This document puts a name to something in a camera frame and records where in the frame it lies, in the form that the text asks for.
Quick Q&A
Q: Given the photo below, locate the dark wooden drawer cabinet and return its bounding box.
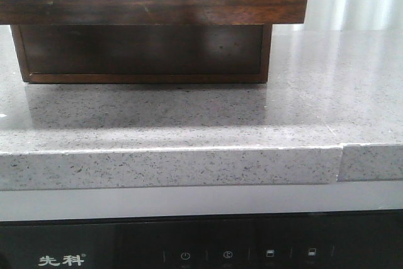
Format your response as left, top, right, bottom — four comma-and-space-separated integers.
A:
11, 25, 271, 84

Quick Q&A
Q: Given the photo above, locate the black appliance control panel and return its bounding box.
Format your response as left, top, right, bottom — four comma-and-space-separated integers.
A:
1, 210, 402, 268

